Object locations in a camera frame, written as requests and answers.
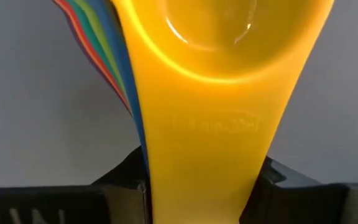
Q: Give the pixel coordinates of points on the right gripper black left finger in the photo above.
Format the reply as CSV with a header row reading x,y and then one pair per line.
x,y
126,199

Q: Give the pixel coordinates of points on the blue measuring cup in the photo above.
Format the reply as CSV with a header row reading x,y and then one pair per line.
x,y
117,46

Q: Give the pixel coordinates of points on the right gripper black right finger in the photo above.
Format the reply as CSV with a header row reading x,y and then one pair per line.
x,y
291,202

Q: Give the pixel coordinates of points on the yellow measuring cup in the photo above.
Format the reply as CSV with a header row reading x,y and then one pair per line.
x,y
204,140

